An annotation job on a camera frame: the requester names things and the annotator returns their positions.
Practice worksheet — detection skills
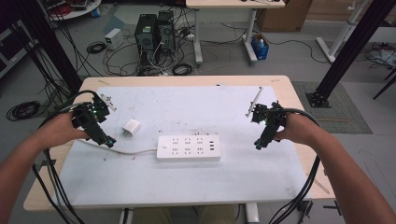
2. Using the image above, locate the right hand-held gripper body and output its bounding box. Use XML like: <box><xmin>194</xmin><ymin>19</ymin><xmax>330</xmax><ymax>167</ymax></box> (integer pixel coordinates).
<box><xmin>245</xmin><ymin>86</ymin><xmax>288</xmax><ymax>142</ymax></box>

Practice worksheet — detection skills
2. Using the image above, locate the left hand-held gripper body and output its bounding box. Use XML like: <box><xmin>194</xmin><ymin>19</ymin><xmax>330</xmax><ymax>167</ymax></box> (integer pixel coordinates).
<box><xmin>71</xmin><ymin>92</ymin><xmax>118</xmax><ymax>146</ymax></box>

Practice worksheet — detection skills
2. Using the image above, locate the person's right hand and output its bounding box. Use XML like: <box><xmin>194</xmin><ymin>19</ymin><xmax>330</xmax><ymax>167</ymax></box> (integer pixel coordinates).
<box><xmin>273</xmin><ymin>111</ymin><xmax>325</xmax><ymax>147</ymax></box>

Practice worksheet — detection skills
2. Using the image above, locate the person's left hand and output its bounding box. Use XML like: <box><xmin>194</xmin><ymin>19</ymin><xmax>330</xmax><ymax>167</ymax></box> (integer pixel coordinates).
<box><xmin>46</xmin><ymin>111</ymin><xmax>91</xmax><ymax>143</ymax></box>

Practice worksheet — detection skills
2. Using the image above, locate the white charger plug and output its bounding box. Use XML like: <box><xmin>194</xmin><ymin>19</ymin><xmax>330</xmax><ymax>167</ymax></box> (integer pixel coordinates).
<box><xmin>121</xmin><ymin>119</ymin><xmax>142</xmax><ymax>137</ymax></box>

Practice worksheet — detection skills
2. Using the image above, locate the white table leg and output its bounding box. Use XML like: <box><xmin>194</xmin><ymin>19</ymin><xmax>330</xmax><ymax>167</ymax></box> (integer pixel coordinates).
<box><xmin>119</xmin><ymin>207</ymin><xmax>134</xmax><ymax>224</ymax></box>
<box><xmin>244</xmin><ymin>203</ymin><xmax>261</xmax><ymax>224</ymax></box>

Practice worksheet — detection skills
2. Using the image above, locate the grey floor mat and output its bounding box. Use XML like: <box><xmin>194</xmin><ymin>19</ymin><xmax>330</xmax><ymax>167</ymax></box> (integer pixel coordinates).
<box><xmin>290</xmin><ymin>80</ymin><xmax>374</xmax><ymax>135</ymax></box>

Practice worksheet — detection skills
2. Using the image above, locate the blue bin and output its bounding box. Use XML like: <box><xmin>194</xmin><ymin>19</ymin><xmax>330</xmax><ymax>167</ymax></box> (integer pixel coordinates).
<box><xmin>250</xmin><ymin>33</ymin><xmax>271</xmax><ymax>62</ymax></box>

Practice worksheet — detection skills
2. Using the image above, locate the white power strip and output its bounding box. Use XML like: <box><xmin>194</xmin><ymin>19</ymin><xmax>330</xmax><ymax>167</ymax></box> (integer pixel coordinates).
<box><xmin>155</xmin><ymin>133</ymin><xmax>222</xmax><ymax>162</ymax></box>

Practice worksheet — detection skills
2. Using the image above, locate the black table clamp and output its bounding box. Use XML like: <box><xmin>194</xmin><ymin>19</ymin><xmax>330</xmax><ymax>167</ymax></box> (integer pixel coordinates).
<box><xmin>295</xmin><ymin>200</ymin><xmax>314</xmax><ymax>222</ymax></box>

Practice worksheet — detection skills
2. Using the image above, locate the white table mat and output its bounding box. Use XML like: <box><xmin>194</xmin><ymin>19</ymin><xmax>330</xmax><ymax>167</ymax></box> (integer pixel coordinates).
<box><xmin>55</xmin><ymin>85</ymin><xmax>312</xmax><ymax>209</ymax></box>

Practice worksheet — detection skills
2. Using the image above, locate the white power supply box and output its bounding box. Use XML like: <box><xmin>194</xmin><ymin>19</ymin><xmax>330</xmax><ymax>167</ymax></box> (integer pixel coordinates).
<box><xmin>104</xmin><ymin>27</ymin><xmax>126</xmax><ymax>51</ymax></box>

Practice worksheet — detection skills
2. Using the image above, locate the black computer tower green label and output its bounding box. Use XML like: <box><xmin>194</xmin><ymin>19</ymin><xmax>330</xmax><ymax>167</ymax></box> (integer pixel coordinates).
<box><xmin>134</xmin><ymin>13</ymin><xmax>159</xmax><ymax>64</ymax></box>

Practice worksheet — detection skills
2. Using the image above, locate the cardboard box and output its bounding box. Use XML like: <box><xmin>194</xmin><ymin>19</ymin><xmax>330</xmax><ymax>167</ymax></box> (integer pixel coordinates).
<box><xmin>256</xmin><ymin>0</ymin><xmax>314</xmax><ymax>34</ymax></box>

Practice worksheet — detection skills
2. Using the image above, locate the white metal stand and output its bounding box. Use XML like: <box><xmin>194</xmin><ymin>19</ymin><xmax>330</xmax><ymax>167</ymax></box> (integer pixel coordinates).
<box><xmin>315</xmin><ymin>0</ymin><xmax>375</xmax><ymax>64</ymax></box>

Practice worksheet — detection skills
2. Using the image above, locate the round white table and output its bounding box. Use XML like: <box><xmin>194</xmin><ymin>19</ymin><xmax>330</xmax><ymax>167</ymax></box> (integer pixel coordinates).
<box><xmin>39</xmin><ymin>0</ymin><xmax>103</xmax><ymax>22</ymax></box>

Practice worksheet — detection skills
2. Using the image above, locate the wooden desk with white legs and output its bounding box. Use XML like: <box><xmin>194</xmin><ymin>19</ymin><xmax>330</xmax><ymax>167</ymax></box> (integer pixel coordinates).
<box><xmin>185</xmin><ymin>0</ymin><xmax>287</xmax><ymax>66</ymax></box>

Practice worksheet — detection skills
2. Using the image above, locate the white power strip cable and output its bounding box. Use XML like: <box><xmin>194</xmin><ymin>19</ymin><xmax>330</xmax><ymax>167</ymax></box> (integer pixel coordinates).
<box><xmin>76</xmin><ymin>138</ymin><xmax>158</xmax><ymax>156</ymax></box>

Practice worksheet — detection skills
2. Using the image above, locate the right gripper black cable bundle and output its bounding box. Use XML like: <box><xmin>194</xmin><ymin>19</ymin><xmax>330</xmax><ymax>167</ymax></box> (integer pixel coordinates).
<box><xmin>268</xmin><ymin>106</ymin><xmax>322</xmax><ymax>224</ymax></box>

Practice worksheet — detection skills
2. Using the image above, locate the gripper black cable bundle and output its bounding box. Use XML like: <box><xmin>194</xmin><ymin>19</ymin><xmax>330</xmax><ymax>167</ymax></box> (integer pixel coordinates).
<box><xmin>31</xmin><ymin>90</ymin><xmax>98</xmax><ymax>224</ymax></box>
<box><xmin>268</xmin><ymin>106</ymin><xmax>322</xmax><ymax>224</ymax></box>

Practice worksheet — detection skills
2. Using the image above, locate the left gripper black cable bundle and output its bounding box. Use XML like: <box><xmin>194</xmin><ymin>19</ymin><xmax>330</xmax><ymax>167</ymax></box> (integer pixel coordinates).
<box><xmin>31</xmin><ymin>90</ymin><xmax>98</xmax><ymax>224</ymax></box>

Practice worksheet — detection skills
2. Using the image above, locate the large black cable coil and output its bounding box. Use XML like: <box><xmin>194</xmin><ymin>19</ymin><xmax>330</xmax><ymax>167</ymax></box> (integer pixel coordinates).
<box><xmin>6</xmin><ymin>100</ymin><xmax>42</xmax><ymax>122</ymax></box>

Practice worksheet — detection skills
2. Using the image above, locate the small black cable coil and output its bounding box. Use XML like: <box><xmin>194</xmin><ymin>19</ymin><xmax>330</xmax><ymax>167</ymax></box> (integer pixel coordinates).
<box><xmin>85</xmin><ymin>40</ymin><xmax>107</xmax><ymax>55</ymax></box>

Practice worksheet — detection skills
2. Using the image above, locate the black aluminium post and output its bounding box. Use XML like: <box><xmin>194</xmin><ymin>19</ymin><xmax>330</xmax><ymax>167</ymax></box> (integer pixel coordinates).
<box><xmin>17</xmin><ymin>0</ymin><xmax>84</xmax><ymax>94</ymax></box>
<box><xmin>305</xmin><ymin>0</ymin><xmax>396</xmax><ymax>109</ymax></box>

